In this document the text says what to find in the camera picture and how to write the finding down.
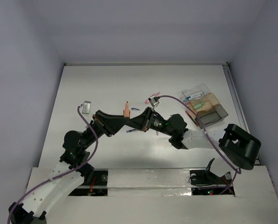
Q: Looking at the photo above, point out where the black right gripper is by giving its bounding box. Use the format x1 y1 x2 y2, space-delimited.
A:
126 106 174 136

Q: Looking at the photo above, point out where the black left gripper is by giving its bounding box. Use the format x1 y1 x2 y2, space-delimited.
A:
82 110 130 149

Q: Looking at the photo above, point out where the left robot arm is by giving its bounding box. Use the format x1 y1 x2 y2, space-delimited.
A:
7 108 130 224

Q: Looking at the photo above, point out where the stationery organizer box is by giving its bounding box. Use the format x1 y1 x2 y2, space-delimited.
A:
180 84 228 129

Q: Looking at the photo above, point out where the white marker blue cap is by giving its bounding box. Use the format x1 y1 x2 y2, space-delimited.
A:
185 91 203 99

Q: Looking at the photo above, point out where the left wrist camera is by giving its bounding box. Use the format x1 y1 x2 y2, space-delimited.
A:
78 100 92 117

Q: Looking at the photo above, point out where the orange highlighter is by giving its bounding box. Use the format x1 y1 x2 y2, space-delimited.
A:
123 101 131 118

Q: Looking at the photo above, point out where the blue ink refill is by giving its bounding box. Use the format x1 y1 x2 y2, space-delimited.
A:
126 129 138 133

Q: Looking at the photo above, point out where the green correction tape pen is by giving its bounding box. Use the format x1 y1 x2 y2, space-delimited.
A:
194 102 205 110

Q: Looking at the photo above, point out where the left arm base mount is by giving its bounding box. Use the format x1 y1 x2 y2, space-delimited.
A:
77 163 108 186

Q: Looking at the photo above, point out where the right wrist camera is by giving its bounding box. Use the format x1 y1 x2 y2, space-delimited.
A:
149 96 160 110

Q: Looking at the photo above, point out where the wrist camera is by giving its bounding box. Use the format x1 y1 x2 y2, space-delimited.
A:
78 100 92 117
149 96 160 110

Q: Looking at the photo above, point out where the pink highlighter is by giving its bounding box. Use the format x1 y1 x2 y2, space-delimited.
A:
145 92 160 105

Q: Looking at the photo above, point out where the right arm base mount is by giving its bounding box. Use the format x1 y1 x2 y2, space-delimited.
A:
188 158 230 187

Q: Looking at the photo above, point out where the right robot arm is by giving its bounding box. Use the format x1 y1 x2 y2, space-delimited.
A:
126 107 261 170

